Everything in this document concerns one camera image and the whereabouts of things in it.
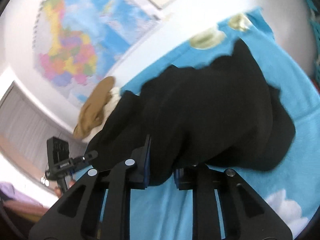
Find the colourful wall map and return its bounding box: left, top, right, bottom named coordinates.
left=33, top=0, right=156, bottom=107

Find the white folded garment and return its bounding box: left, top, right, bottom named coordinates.
left=81, top=87, right=121, bottom=143

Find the blue cloud-print bed sheet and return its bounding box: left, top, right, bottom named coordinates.
left=117, top=9, right=319, bottom=239

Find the person's left hand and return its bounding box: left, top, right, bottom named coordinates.
left=54, top=179, right=76, bottom=198

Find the lilac garment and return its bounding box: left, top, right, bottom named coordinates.
left=0, top=182, right=42, bottom=206

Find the large black garment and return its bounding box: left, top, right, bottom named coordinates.
left=87, top=40, right=296, bottom=186

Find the grey wooden door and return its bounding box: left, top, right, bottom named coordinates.
left=1, top=83, right=86, bottom=173

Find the brown folded garment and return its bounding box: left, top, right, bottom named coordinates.
left=73, top=76, right=115, bottom=140

